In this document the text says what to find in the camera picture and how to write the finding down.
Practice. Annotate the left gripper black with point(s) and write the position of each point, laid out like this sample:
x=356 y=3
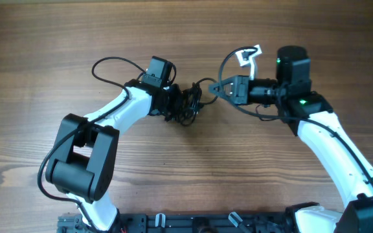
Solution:
x=175 y=90

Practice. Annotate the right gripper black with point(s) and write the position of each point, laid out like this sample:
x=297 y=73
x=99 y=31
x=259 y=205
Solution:
x=240 y=88

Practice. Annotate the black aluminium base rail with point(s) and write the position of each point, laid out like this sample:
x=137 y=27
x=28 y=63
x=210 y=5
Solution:
x=233 y=222

